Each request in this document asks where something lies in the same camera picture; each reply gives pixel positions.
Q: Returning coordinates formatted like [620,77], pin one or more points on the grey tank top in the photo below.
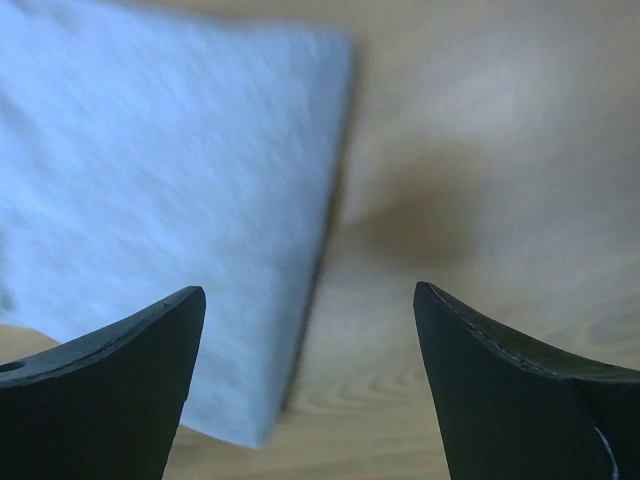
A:
[144,150]

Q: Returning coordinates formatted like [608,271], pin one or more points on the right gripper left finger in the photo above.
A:
[105,405]

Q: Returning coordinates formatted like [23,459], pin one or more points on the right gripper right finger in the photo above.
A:
[512,407]

